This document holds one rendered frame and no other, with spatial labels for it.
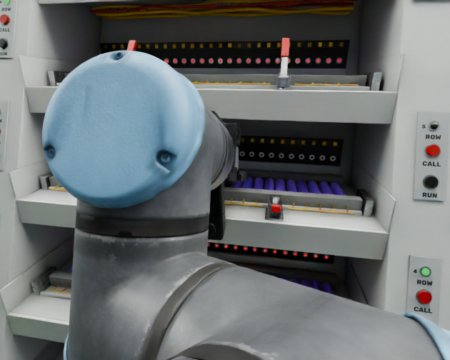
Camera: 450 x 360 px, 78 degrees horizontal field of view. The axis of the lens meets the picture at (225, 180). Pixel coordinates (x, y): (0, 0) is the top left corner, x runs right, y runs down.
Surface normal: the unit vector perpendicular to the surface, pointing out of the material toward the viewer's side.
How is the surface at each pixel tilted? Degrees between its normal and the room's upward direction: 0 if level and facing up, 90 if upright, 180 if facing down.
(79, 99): 85
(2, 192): 90
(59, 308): 20
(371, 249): 110
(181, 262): 15
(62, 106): 86
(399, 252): 90
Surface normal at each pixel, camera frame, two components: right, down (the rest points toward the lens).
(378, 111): -0.17, 0.33
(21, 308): 0.01, -0.95
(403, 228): -0.15, -0.03
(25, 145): 0.98, 0.07
